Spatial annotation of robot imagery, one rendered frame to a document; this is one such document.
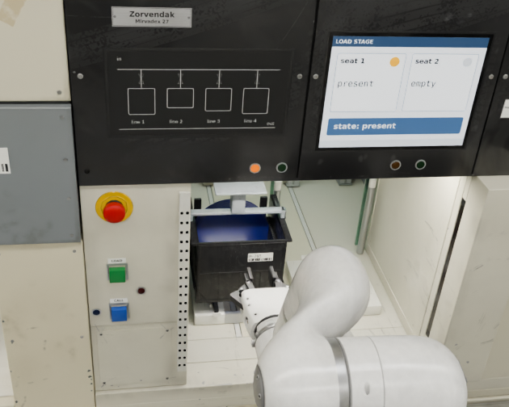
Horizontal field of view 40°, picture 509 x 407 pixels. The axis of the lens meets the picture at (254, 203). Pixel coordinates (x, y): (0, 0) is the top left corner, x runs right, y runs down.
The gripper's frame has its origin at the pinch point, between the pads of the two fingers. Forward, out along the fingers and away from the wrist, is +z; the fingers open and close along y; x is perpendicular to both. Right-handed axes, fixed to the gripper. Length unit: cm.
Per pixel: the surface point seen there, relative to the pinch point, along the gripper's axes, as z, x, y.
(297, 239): 56, -32, 23
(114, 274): 1.1, 1.9, -28.6
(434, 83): 2.0, 40.7, 28.7
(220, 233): 36.7, -14.9, -3.0
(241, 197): 30.4, -0.2, 0.8
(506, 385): 2, -40, 66
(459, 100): 2, 37, 34
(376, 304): 22, -29, 36
